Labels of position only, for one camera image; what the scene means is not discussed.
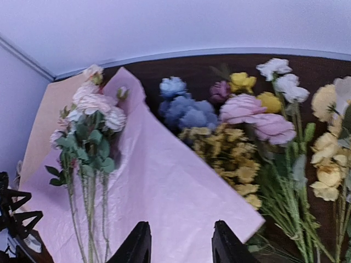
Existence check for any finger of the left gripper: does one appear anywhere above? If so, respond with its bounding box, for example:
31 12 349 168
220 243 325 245
1 171 43 238

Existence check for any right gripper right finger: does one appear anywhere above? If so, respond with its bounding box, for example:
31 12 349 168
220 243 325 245
212 220 252 263

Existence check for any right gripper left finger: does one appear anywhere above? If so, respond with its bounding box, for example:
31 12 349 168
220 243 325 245
107 221 151 263

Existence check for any purple pink wrapping paper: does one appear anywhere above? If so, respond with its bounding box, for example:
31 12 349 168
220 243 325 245
20 68 264 262

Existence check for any pink rose stem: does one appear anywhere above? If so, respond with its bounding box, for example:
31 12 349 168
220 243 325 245
46 64 128 262
220 84 316 262

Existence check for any white rose stem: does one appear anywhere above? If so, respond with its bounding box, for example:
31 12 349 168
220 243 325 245
256 58 310 153

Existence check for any yellow rose stem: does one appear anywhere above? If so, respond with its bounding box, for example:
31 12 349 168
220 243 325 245
310 76 350 262

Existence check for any small yellow flower spray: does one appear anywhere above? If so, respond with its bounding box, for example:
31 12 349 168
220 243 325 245
178 123 262 210

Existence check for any beige wrapping paper stack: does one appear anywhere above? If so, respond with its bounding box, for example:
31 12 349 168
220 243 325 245
20 74 86 185

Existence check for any blue hydrangea flower stem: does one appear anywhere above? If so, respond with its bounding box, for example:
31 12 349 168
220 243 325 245
158 76 219 133

